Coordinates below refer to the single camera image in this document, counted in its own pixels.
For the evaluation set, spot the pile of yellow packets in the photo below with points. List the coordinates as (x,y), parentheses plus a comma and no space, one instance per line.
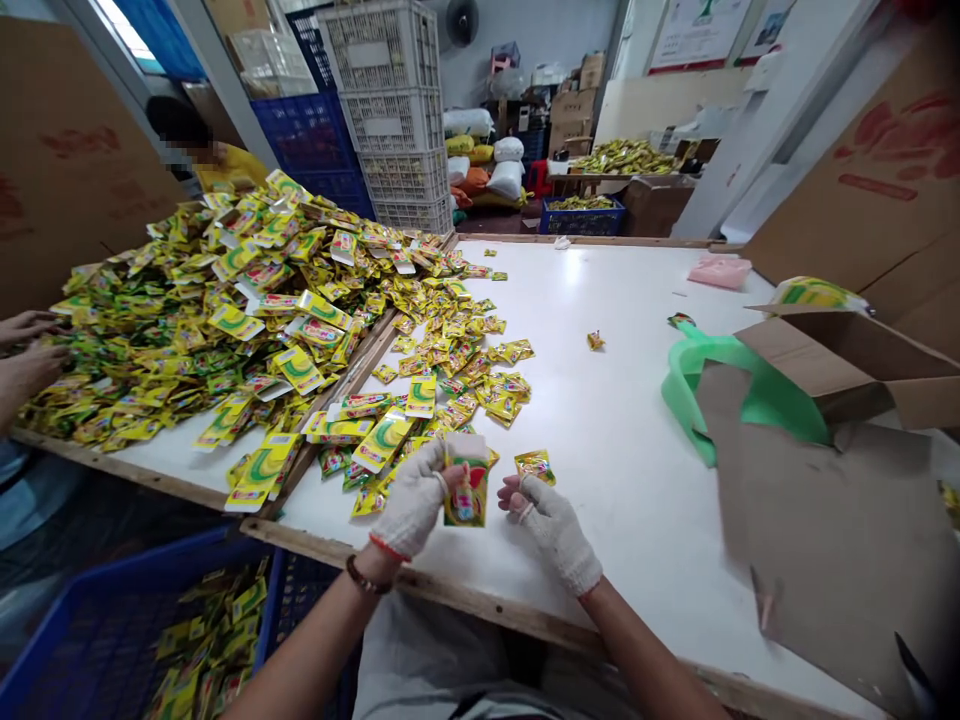
(247,315)

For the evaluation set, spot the small yellow snack packet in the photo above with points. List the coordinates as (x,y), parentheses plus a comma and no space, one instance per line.
(538,465)

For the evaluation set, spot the person's right hand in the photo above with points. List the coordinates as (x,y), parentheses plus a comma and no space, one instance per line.
(559,529)

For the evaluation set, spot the roll of yellow packaging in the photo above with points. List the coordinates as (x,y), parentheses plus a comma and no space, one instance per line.
(817,294)

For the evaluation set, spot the stack of cardboard boxes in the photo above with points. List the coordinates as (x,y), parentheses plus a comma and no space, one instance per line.
(574,105)

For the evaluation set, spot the blue plastic crate with packets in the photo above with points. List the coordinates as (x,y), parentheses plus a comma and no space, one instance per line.
(127,637)

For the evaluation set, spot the brown cardboard sheet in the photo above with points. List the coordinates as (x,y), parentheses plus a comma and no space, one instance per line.
(825,540)

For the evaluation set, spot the black pointed object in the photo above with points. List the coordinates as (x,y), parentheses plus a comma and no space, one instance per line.
(916,679)

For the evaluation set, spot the person's right fingers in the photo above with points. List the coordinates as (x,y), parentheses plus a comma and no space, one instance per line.
(517,499)

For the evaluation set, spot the lone yellow candy packet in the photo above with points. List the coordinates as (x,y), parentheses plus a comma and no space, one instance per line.
(595,340)

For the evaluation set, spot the person's left hand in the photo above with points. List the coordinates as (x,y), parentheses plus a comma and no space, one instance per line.
(409,499)

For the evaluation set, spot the green yellow crumpled packet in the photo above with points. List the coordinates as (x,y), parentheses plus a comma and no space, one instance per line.
(679,321)

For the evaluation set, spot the large cardboard panel red print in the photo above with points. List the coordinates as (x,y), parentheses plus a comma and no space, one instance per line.
(877,195)
(67,165)

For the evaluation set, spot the person's body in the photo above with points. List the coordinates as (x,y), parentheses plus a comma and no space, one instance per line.
(525,701)

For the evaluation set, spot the wall poster red border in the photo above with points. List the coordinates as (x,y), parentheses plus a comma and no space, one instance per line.
(694,34)

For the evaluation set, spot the blue crate of yellow packets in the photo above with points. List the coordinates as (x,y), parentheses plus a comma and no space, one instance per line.
(581,214)

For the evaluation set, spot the open cardboard box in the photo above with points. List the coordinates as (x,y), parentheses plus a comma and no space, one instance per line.
(855,360)

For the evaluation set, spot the person's left fingers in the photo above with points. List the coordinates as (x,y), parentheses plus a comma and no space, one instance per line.
(441,469)

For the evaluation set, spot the yellow pouch with white flap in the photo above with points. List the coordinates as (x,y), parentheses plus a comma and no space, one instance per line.
(469,487)

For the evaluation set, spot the brown cardboard carton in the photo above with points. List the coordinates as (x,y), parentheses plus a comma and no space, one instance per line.
(656,204)

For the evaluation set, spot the green plastic scoop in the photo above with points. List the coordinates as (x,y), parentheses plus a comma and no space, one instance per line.
(750,390)

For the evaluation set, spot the table with yellow packet heap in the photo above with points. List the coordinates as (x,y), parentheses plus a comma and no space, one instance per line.
(622,159)

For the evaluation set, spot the stack of blue crates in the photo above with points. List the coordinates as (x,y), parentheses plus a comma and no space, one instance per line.
(315,142)

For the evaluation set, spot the heap of filled sacks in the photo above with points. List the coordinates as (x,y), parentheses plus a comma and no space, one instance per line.
(487,169)

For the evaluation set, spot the stack of grey crates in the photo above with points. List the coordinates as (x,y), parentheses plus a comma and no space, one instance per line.
(390,112)

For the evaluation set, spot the wall fan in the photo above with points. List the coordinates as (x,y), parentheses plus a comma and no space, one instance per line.
(459,19)

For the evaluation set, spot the pink plastic bag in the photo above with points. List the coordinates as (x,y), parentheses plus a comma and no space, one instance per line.
(720,270)

